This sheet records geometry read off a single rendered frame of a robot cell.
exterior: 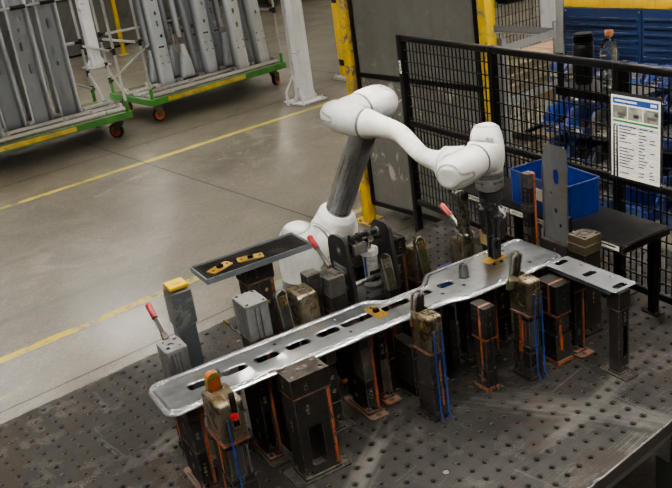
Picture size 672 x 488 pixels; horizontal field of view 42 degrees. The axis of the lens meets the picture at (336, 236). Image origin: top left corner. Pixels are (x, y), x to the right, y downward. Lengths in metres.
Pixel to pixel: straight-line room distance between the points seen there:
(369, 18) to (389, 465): 3.54
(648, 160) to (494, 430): 1.05
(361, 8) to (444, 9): 0.73
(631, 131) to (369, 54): 2.82
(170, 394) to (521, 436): 0.99
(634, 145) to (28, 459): 2.19
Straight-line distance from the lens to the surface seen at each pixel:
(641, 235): 2.98
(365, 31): 5.57
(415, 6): 5.18
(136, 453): 2.77
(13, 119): 9.55
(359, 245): 2.72
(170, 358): 2.50
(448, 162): 2.54
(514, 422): 2.63
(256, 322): 2.57
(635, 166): 3.08
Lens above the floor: 2.21
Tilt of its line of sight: 22 degrees down
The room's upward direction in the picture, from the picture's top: 8 degrees counter-clockwise
